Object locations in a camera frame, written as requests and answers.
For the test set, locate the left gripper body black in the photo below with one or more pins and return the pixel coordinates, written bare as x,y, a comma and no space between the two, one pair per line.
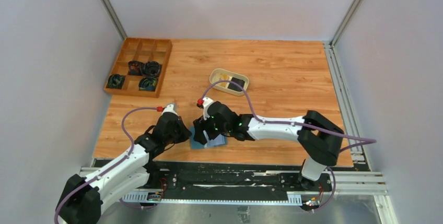
179,135

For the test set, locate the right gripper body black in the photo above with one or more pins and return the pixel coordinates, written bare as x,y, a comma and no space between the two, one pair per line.
214,129

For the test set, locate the blue leather card holder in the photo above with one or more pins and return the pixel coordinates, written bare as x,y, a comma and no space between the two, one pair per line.
220,140

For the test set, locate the gold credit card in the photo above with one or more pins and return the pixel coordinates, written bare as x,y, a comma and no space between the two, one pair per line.
221,76

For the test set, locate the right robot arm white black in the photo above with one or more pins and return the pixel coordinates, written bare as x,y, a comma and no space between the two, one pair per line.
319,137

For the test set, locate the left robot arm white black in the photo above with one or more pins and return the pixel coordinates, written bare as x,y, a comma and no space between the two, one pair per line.
85,198

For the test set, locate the beige oval tray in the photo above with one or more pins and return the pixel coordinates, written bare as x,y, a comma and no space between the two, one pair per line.
224,88

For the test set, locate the rolled dark belt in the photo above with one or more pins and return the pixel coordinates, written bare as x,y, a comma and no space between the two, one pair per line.
148,84
135,68
151,69
115,81

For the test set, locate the wooden compartment organizer box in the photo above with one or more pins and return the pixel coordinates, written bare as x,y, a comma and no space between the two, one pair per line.
143,50

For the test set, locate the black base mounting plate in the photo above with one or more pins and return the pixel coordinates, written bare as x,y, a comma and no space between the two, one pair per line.
228,183

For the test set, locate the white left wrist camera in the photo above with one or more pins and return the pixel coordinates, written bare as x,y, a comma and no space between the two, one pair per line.
170,108

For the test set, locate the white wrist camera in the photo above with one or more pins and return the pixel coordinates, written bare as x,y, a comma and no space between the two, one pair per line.
170,108
204,104

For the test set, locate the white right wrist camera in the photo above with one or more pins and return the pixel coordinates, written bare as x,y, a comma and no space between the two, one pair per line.
204,104

